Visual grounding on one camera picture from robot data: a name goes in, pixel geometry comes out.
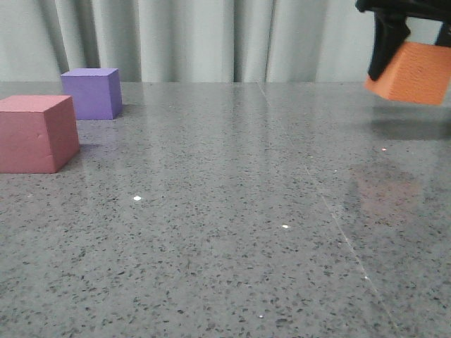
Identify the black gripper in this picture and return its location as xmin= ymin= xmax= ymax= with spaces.
xmin=355 ymin=0 xmax=451 ymax=81

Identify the orange foam cube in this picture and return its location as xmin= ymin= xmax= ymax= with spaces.
xmin=364 ymin=42 xmax=450 ymax=105

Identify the grey-green curtain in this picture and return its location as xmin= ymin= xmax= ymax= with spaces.
xmin=1 ymin=1 xmax=374 ymax=82

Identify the purple foam cube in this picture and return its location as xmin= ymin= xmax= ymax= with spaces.
xmin=61 ymin=68 xmax=123 ymax=120

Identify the red foam cube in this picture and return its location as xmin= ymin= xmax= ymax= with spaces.
xmin=1 ymin=95 xmax=80 ymax=173

